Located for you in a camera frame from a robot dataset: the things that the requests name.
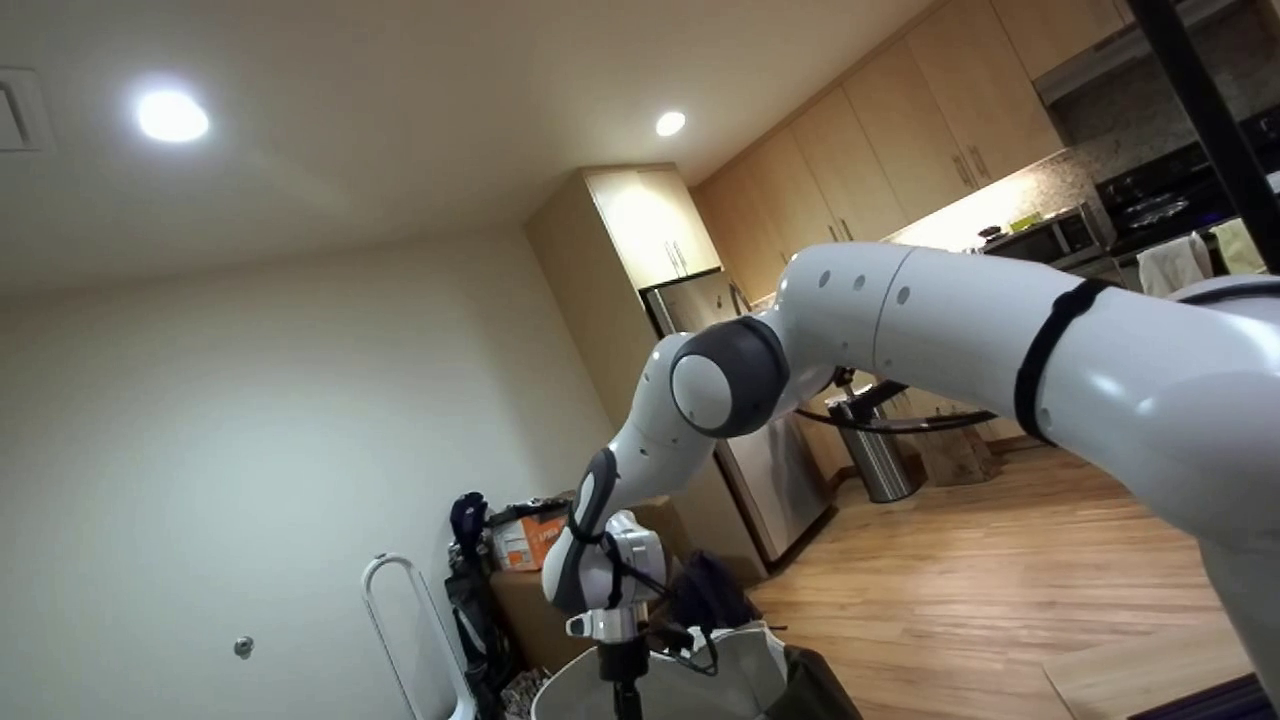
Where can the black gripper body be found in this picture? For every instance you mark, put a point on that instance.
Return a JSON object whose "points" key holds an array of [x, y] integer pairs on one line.
{"points": [[624, 683]]}

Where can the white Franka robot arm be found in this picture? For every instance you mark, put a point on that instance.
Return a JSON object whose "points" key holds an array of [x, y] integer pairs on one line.
{"points": [[935, 320]]}

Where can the black golf bag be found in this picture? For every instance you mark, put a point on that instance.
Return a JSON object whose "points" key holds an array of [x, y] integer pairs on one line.
{"points": [[474, 601]]}

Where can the brown paper bag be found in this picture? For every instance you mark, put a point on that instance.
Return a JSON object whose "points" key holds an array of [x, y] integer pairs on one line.
{"points": [[953, 463]]}

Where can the brown cardboard box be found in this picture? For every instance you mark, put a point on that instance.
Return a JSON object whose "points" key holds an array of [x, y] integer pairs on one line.
{"points": [[525, 613]]}

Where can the dark blue backpack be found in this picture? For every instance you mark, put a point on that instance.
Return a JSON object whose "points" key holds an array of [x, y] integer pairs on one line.
{"points": [[707, 592]]}

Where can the orange packages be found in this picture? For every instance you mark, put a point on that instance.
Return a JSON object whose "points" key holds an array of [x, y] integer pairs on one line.
{"points": [[533, 543]]}

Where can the dark green garment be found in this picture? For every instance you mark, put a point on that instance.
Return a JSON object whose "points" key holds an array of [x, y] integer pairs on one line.
{"points": [[812, 694]]}

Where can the stainless steel refrigerator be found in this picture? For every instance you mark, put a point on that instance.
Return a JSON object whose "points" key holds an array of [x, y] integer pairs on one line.
{"points": [[773, 495]]}

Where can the steel trash can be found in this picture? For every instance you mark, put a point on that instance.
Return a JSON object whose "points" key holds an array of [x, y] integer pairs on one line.
{"points": [[882, 466]]}

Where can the tall wooden fridge cabinet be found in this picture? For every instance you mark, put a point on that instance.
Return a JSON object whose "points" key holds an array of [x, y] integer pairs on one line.
{"points": [[642, 222]]}

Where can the small round ceiling light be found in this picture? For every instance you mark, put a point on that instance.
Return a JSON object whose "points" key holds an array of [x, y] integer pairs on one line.
{"points": [[670, 121]]}

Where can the dark purple mat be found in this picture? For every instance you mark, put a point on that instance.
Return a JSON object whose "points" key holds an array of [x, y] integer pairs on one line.
{"points": [[1221, 701]]}

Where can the steel microwave oven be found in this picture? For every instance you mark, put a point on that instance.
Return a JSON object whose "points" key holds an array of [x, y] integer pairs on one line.
{"points": [[1064, 239]]}

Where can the hanging kitchen towels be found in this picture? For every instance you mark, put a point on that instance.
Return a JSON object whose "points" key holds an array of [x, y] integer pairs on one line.
{"points": [[1183, 262]]}

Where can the large round ceiling light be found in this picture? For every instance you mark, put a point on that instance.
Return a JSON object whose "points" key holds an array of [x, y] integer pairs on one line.
{"points": [[170, 116]]}

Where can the black oven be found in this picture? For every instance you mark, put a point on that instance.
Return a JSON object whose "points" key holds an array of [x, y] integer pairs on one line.
{"points": [[1173, 174]]}

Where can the black metal pole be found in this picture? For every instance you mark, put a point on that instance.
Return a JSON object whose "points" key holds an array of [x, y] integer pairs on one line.
{"points": [[1200, 105]]}

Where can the small dark wall hook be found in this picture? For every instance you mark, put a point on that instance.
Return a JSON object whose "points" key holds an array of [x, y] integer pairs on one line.
{"points": [[243, 645]]}

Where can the wooden kitchen wall cabinets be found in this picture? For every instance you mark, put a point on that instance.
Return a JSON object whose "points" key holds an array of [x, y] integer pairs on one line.
{"points": [[905, 121]]}

